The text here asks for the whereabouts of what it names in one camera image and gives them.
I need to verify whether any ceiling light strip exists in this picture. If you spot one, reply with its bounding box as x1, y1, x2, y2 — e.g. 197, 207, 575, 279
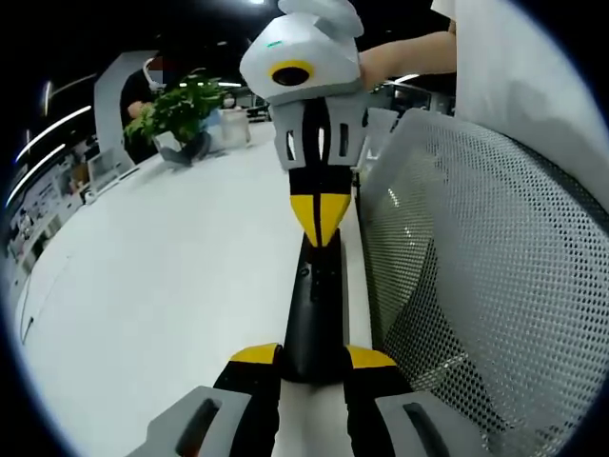
4, 142, 68, 209
13, 104, 94, 164

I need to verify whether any clear plastic container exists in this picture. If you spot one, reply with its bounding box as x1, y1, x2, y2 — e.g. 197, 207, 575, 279
216, 107, 252, 147

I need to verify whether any white office chair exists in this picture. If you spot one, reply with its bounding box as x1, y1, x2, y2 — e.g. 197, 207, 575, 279
87, 146, 137, 192

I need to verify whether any potted green plant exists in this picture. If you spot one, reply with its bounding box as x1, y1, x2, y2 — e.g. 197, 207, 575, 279
123, 69, 228, 168

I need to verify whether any grey mesh office chair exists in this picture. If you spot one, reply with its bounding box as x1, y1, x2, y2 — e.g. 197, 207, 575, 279
356, 107, 609, 457

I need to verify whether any black remote control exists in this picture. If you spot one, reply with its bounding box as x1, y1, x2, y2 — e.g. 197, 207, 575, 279
283, 228, 354, 385

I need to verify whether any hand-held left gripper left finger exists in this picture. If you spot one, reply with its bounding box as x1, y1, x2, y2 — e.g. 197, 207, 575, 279
128, 342, 285, 457

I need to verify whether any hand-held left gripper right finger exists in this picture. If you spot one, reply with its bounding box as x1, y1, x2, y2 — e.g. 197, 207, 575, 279
342, 345, 482, 457

